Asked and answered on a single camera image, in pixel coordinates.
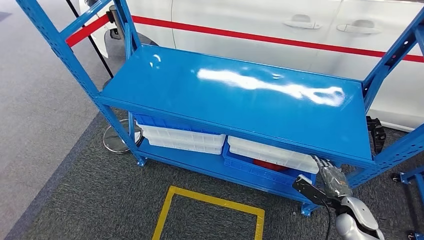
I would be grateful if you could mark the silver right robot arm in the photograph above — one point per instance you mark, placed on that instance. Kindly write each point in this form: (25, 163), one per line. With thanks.
(357, 218)

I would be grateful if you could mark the red item in bin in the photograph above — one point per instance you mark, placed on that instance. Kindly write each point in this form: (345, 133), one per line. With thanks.
(270, 164)

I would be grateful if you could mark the red barrier belt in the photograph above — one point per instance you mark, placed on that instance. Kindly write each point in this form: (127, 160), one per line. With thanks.
(86, 31)

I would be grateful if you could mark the blue wheeled metal cart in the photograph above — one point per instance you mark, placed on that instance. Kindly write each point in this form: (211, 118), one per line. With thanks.
(412, 185)

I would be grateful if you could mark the chrome stanchion with round base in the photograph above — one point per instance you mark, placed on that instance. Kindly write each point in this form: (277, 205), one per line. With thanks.
(112, 142)

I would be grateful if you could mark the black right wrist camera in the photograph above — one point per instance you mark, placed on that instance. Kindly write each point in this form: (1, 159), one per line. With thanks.
(308, 190)

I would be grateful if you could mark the blue metal shelf rack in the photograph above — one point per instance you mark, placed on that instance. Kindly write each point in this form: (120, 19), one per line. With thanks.
(232, 99)

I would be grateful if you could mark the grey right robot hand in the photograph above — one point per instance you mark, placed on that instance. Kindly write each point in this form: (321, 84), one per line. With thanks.
(334, 180)

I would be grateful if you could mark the white car with red stripe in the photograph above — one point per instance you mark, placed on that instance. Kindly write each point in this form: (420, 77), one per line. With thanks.
(265, 26)

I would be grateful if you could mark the black stanchion pole with base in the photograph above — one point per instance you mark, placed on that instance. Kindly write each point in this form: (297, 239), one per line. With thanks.
(91, 43)

